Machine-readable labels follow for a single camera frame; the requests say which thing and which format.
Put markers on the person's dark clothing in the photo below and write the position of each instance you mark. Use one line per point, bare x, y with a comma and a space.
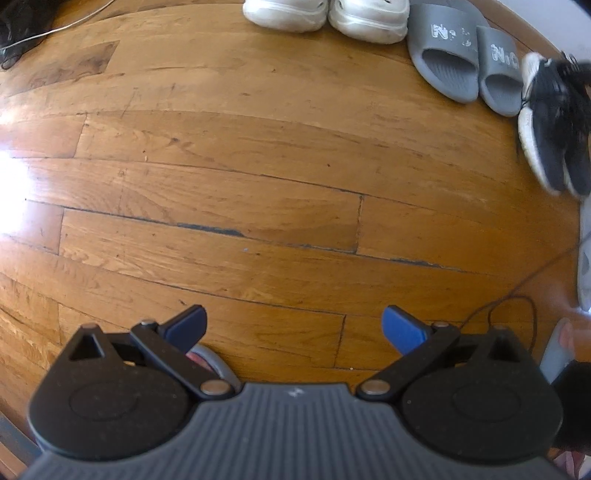
575, 406

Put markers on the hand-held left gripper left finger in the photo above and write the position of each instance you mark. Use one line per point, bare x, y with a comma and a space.
187, 325

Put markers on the pale grey object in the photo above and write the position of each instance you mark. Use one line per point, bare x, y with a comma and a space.
584, 277

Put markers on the black bag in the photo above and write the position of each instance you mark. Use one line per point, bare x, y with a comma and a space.
23, 23

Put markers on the person's grey slipper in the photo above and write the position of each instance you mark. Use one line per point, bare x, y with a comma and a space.
554, 350
214, 364

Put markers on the white clog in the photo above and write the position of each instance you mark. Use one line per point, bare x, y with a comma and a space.
286, 14
369, 21

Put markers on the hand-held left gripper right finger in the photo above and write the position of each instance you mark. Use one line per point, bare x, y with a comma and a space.
406, 327

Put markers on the grey slide sandal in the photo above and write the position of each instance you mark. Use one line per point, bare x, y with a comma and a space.
445, 60
503, 78

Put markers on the black sneaker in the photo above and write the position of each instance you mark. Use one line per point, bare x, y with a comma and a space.
579, 157
547, 134

